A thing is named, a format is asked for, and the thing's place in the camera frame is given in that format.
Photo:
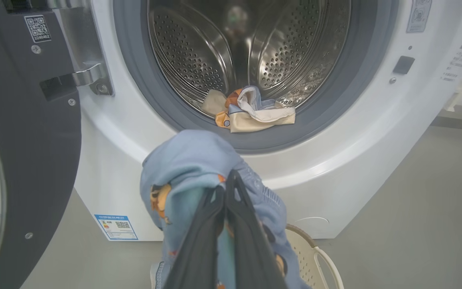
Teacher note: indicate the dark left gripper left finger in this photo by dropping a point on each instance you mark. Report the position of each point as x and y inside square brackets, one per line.
[199, 249]

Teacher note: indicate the grey warning sticker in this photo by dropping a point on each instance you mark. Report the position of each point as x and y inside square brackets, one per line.
[418, 16]

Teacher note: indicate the blue cartoon print garment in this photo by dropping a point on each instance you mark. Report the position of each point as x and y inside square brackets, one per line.
[191, 160]

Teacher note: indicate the steel perforated washer drum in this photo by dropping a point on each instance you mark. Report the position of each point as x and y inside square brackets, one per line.
[191, 52]

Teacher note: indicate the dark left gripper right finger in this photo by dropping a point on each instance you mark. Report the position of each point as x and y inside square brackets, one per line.
[251, 249]

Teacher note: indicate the black door latch socket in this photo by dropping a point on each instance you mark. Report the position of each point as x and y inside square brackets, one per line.
[403, 65]

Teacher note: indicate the cream perforated laundry basket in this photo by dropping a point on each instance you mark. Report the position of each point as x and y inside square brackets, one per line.
[311, 257]

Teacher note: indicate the black glass washing machine door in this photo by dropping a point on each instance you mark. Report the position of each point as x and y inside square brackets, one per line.
[34, 160]

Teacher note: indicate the steel door hinge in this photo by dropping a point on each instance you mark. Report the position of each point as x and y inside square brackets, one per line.
[86, 52]

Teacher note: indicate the blue cartoon garment cream lining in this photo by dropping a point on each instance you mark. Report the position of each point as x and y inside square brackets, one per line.
[255, 114]

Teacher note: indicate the white front-load washing machine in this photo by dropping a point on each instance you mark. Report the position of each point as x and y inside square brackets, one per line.
[335, 160]

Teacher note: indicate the white QR code sticker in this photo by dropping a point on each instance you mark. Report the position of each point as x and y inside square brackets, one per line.
[37, 29]

